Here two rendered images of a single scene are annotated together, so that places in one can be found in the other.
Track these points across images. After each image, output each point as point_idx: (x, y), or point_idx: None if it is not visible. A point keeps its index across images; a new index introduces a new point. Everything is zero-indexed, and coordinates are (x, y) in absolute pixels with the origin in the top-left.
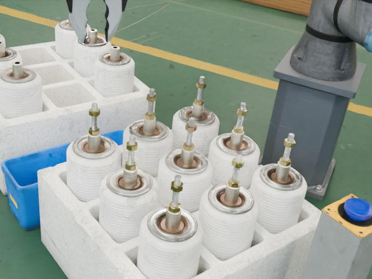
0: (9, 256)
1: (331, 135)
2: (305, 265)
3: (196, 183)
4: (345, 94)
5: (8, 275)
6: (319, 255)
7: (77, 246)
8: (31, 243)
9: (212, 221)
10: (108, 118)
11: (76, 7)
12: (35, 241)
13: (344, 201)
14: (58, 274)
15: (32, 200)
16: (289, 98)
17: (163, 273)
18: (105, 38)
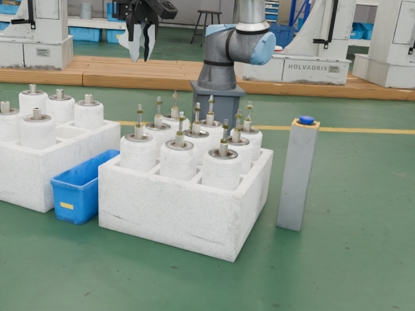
0: (86, 239)
1: (234, 124)
2: (286, 162)
3: (209, 142)
4: (239, 94)
5: (96, 247)
6: (294, 151)
7: (151, 200)
8: (93, 229)
9: None
10: (98, 144)
11: (135, 37)
12: (94, 228)
13: (296, 120)
14: (128, 237)
15: (86, 197)
16: (207, 106)
17: (229, 181)
18: (67, 95)
